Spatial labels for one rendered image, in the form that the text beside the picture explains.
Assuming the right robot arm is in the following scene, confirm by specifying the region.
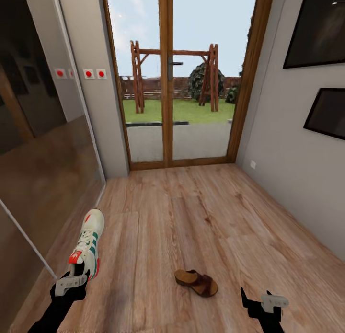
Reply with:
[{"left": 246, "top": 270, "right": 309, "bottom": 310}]
[{"left": 241, "top": 287, "right": 289, "bottom": 333}]

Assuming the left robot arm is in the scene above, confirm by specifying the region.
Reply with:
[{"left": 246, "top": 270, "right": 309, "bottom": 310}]
[{"left": 28, "top": 270, "right": 90, "bottom": 333}]

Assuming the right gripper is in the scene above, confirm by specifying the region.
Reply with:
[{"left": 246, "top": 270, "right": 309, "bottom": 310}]
[{"left": 241, "top": 287, "right": 282, "bottom": 333}]

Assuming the gym shoe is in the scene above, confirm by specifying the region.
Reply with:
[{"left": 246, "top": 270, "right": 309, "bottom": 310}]
[{"left": 68, "top": 208, "right": 105, "bottom": 281}]

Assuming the sandal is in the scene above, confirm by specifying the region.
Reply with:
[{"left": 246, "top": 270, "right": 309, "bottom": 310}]
[{"left": 175, "top": 270, "right": 218, "bottom": 298}]

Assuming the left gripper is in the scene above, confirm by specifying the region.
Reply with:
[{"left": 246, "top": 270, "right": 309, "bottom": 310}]
[{"left": 47, "top": 270, "right": 90, "bottom": 318}]

